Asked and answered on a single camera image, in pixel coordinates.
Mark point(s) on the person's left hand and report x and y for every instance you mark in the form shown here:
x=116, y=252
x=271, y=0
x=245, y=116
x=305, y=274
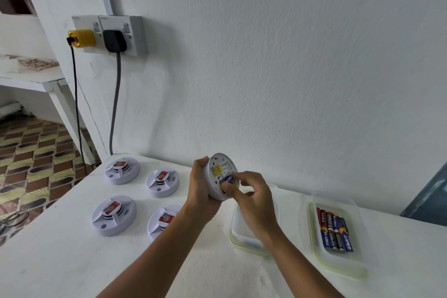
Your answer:
x=199, y=193

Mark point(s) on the person's right hand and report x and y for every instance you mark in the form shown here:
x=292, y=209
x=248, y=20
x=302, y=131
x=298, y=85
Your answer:
x=256, y=203

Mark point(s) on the person's right thumb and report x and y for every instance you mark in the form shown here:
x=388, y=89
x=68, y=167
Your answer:
x=232, y=190

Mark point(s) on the person's left thumb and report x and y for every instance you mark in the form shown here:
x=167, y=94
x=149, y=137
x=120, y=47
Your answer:
x=199, y=163

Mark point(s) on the white round smoke detector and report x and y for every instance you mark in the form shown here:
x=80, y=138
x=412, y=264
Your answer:
x=218, y=170
x=122, y=170
x=162, y=182
x=113, y=215
x=161, y=222

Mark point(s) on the person's right forearm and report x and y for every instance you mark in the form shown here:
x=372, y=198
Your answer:
x=300, y=269

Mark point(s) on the person's left forearm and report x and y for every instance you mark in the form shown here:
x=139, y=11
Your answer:
x=157, y=256

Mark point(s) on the empty clear plastic container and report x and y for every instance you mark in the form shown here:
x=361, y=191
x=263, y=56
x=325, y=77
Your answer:
x=244, y=238

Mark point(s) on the red and blue battery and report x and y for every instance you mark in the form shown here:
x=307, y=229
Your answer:
x=323, y=228

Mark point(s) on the black and red battery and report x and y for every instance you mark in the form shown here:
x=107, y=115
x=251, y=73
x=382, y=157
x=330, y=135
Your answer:
x=332, y=233

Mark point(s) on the blue battery white print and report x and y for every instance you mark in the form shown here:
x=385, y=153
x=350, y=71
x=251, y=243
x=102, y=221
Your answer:
x=346, y=238

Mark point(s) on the clear plastic battery container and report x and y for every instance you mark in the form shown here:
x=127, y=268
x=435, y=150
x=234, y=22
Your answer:
x=340, y=263

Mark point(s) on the black plug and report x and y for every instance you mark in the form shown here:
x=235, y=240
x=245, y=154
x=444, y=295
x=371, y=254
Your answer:
x=114, y=41

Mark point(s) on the yellow plug adapter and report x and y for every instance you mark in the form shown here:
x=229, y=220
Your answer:
x=82, y=38

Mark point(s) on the white shelf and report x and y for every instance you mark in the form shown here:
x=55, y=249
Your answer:
x=42, y=83

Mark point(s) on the white pipe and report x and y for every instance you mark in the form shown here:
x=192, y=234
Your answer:
x=10, y=110

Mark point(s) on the dark grey-blue panel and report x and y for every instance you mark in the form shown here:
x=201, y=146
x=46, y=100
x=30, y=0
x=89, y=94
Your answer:
x=429, y=200

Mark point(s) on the white wall socket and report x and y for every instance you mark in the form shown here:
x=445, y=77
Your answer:
x=82, y=23
x=134, y=37

